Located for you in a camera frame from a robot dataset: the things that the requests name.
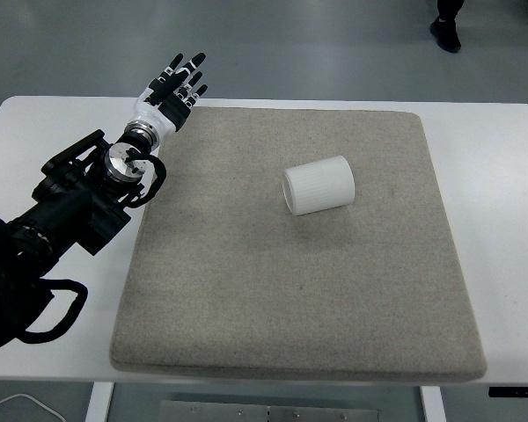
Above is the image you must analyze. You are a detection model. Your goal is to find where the white table leg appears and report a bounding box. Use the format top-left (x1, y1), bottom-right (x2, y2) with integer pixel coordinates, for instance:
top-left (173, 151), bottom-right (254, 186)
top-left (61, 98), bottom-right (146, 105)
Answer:
top-left (85, 382), bottom-right (114, 422)
top-left (420, 385), bottom-right (445, 422)

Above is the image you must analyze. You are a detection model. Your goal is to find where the black table control panel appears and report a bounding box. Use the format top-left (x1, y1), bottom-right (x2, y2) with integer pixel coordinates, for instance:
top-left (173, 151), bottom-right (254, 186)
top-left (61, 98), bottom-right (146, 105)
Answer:
top-left (488, 386), bottom-right (528, 399)

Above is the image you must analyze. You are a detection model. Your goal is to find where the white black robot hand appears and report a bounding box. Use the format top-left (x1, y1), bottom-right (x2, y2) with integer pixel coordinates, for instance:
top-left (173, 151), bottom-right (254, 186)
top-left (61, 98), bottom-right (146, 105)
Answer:
top-left (133, 52), bottom-right (209, 135)

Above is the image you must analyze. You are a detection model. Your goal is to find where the person's leg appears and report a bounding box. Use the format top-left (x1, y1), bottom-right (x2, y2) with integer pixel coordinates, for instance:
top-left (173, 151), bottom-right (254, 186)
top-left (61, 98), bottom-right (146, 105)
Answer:
top-left (429, 0), bottom-right (462, 55)

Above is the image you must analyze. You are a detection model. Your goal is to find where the beige fabric mat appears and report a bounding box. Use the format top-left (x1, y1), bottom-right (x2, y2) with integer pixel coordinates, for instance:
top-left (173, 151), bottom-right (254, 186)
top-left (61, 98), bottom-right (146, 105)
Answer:
top-left (109, 105), bottom-right (488, 382)

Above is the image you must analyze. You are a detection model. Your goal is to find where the white cup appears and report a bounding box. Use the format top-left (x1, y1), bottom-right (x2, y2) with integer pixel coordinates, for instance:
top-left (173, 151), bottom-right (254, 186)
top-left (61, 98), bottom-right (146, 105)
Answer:
top-left (282, 154), bottom-right (356, 216)

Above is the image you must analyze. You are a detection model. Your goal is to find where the white floor cable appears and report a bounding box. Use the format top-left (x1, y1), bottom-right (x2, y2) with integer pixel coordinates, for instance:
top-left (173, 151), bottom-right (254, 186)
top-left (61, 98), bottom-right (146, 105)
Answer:
top-left (0, 393), bottom-right (65, 422)

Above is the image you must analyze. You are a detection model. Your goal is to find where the grey metal plate with screws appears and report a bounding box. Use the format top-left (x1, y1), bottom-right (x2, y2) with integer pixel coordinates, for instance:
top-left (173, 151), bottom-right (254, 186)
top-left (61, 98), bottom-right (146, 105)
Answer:
top-left (159, 400), bottom-right (378, 422)

